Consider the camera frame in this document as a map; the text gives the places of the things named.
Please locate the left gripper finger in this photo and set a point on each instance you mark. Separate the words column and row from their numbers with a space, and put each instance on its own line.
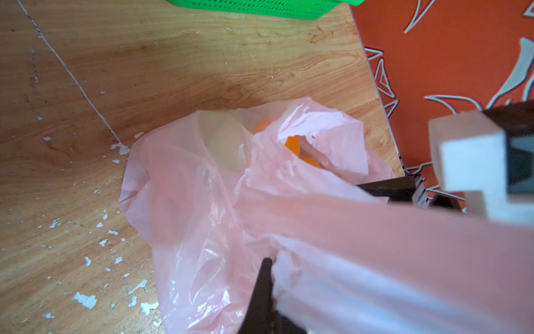
column 261, row 316

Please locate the pink plastic bag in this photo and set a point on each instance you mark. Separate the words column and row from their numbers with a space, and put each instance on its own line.
column 216, row 192

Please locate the small orange fruit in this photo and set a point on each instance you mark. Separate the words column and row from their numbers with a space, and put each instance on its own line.
column 293, row 144

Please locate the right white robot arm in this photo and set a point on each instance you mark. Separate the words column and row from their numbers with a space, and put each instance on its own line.
column 487, row 155

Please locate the green plastic basket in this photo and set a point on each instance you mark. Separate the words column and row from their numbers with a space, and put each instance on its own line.
column 293, row 9

